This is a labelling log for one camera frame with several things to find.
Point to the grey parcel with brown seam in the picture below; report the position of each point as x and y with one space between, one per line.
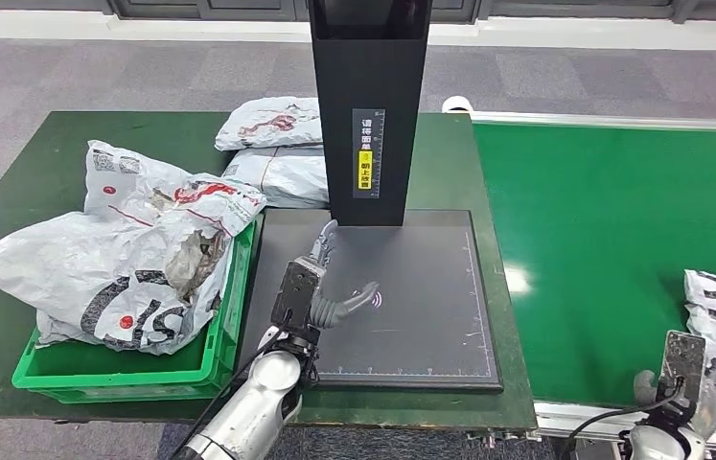
281 178

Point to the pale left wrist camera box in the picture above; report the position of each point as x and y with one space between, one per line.
297 286

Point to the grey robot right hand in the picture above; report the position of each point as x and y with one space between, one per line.
710 400

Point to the white conveyor end roller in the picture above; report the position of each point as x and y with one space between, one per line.
456 104

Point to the green plastic crate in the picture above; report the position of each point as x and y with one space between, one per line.
141 374

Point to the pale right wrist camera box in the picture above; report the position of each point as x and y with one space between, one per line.
681 362

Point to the grey parcel with red print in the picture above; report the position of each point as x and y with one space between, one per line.
268 124

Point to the black scanning platform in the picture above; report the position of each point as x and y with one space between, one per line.
427 330

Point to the ruler label with yellow strip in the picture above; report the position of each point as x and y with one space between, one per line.
367 133

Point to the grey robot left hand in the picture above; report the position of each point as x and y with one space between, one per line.
329 244

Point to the white parcel with code patches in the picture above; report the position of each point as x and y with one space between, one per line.
46 266

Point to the green conveyor belt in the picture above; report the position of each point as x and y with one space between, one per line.
586 254

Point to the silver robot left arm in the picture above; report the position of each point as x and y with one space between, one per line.
256 406

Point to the black inbound machine column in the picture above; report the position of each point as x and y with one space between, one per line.
370 76

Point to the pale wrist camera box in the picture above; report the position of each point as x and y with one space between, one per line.
297 286
681 362

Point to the aluminium conveyor frame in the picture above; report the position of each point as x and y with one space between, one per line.
586 422

